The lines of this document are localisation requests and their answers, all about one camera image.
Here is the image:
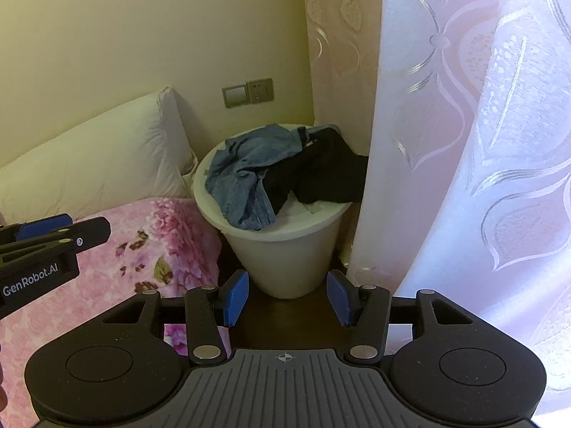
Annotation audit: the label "pink patterned curtain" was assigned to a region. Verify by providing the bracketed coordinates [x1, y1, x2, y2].
[300, 0, 390, 163]

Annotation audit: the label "pink floral blanket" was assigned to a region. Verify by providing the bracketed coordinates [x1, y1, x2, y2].
[0, 196, 233, 415]

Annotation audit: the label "wall power socket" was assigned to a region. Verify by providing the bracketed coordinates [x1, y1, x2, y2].
[247, 77, 275, 103]

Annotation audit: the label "blue jeans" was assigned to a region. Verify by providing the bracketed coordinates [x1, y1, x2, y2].
[204, 124, 314, 231]

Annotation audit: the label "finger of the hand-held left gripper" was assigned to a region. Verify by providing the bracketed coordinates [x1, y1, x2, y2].
[0, 214, 74, 244]
[0, 216, 112, 269]

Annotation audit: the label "wall light switch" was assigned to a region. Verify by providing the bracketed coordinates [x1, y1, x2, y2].
[222, 82, 251, 109]

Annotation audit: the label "white pillow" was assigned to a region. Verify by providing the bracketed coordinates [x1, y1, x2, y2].
[0, 87, 199, 223]

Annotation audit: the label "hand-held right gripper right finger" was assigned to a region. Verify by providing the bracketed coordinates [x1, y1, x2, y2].
[327, 270, 474, 362]

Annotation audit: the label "white cloth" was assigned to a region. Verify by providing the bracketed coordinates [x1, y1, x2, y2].
[284, 191, 336, 218]

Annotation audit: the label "black garment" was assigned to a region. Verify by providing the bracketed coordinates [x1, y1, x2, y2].
[263, 126, 370, 216]

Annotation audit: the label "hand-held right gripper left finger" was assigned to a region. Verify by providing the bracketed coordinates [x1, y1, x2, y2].
[102, 270, 251, 365]

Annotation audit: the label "white sheer curtain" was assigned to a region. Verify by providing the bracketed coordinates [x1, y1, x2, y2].
[347, 0, 571, 395]

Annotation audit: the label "white round bin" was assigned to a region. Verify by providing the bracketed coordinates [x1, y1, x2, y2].
[193, 122, 358, 299]

